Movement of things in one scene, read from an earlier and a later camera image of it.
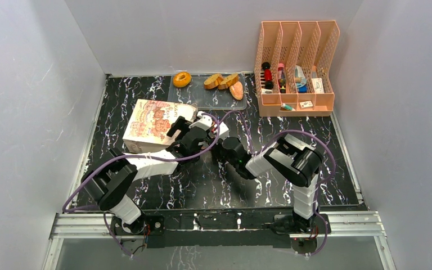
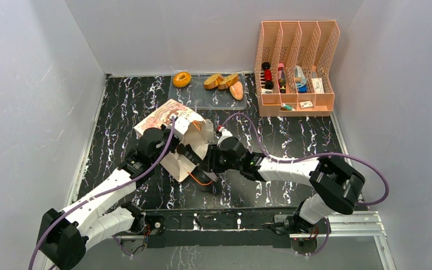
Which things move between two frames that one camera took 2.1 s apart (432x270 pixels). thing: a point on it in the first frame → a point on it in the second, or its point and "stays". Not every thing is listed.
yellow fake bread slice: [228, 81] stays
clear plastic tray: [206, 98] stays
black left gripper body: [183, 125] → [176, 141]
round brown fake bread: [213, 81] stays
